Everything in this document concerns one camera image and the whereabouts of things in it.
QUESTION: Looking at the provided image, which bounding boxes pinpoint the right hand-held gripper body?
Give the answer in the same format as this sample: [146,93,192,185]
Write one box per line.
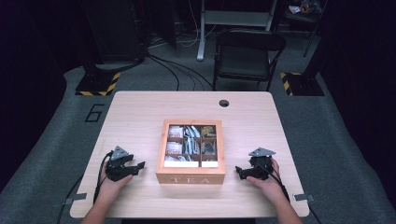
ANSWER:
[247,147,277,181]

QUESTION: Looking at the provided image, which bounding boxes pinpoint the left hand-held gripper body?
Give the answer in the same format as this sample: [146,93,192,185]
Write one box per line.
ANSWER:
[105,145,138,183]

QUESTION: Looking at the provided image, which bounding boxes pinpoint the wooden tea box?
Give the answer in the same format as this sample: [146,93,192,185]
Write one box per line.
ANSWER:
[155,119,227,186]

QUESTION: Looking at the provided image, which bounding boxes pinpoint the person's left hand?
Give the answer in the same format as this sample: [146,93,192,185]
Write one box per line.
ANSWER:
[98,174,134,203]

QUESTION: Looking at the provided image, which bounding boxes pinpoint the person's right hand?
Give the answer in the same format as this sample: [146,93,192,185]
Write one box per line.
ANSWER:
[245,157,287,203]

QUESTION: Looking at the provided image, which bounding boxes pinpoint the white tea packet red print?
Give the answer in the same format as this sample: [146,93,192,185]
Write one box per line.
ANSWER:
[165,141,183,155]
[168,125,185,139]

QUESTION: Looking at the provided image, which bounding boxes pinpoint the dark tea packet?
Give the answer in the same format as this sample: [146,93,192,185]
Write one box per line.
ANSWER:
[201,139,218,156]

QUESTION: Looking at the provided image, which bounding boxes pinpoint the grey tape strip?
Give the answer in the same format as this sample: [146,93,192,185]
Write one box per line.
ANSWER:
[292,192,315,203]
[64,192,88,206]

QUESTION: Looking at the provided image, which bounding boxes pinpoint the yellow tea packet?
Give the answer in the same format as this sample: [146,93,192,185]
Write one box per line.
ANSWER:
[201,125,217,138]

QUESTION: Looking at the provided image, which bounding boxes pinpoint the stack of silver tea packets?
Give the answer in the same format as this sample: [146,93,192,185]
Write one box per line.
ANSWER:
[182,125,202,162]

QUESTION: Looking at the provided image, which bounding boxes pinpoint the striped black stand base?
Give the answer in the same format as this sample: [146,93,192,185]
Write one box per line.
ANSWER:
[75,71,122,97]
[278,71,326,97]

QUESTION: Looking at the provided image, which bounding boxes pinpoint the black folding chair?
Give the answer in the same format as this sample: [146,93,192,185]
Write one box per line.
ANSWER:
[212,29,288,92]

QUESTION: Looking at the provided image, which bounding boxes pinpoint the dark curtain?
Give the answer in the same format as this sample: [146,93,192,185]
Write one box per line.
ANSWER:
[319,0,396,188]
[0,0,68,194]

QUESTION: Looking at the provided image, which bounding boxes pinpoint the black cabinet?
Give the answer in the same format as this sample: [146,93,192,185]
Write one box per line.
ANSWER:
[81,0,148,65]

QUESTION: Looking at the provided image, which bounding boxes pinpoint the black stool with clutter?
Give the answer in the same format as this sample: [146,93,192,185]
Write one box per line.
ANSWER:
[279,0,330,59]

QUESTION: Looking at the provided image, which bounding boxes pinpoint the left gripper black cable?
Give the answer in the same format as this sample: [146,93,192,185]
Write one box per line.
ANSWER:
[92,150,114,205]

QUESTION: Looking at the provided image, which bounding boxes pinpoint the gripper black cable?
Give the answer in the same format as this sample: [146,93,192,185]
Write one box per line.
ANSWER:
[253,159,323,224]
[92,150,114,205]

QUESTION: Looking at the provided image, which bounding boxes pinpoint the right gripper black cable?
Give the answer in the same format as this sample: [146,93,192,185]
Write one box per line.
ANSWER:
[253,159,323,224]

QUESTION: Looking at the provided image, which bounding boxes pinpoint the thin black cable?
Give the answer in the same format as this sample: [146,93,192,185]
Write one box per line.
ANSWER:
[56,175,85,224]

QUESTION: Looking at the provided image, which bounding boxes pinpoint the black floor cables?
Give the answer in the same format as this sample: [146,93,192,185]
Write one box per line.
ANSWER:
[146,51,215,92]

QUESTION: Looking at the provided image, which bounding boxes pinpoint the white floor cables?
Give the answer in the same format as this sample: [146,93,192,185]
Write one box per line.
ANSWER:
[148,0,219,49]

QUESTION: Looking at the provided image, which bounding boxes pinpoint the white desk frame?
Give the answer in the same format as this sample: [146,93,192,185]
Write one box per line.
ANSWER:
[196,0,278,62]

